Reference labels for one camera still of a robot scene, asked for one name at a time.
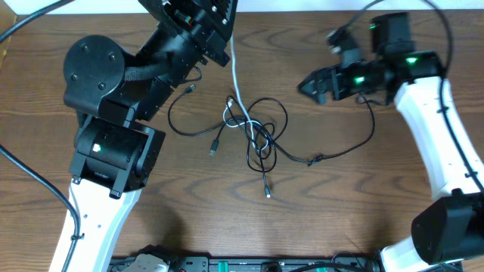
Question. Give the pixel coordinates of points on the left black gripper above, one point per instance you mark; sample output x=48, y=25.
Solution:
x=206, y=29

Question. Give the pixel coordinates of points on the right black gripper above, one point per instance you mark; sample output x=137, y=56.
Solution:
x=330, y=75

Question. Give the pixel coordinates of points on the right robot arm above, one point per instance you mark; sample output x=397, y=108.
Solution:
x=451, y=229

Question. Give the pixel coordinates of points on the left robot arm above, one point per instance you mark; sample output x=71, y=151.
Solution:
x=115, y=93

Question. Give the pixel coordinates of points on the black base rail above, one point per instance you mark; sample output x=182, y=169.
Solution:
x=156, y=258

